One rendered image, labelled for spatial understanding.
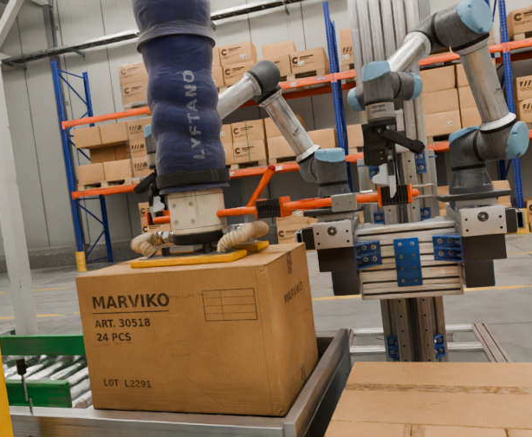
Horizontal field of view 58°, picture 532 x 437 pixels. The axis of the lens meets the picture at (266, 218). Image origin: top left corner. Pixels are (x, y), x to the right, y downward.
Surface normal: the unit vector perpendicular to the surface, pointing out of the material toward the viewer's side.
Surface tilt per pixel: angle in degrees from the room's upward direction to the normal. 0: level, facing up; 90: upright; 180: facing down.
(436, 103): 90
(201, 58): 103
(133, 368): 90
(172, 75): 76
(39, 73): 90
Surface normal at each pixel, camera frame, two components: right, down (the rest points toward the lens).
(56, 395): -0.33, 0.09
